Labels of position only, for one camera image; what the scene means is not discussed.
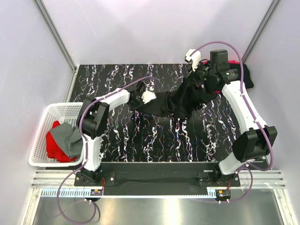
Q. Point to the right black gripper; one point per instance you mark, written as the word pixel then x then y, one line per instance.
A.
pixel 192 75

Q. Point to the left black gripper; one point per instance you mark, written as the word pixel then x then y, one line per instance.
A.
pixel 142 103

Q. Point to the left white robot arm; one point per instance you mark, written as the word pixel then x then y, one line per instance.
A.
pixel 92 123

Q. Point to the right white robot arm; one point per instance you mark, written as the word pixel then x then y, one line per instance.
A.
pixel 256 137

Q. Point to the white plastic basket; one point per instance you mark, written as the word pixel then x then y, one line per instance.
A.
pixel 66 112

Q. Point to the grey t-shirt in basket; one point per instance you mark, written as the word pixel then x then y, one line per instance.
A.
pixel 68 139

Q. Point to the red t-shirt in basket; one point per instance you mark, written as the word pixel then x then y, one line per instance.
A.
pixel 54 151

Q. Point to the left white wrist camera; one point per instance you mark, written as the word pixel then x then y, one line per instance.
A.
pixel 148 96

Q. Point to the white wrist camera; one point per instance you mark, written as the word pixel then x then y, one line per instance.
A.
pixel 148 96
pixel 193 58

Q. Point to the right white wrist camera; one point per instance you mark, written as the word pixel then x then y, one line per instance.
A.
pixel 193 58

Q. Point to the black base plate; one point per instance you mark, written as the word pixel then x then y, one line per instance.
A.
pixel 156 179

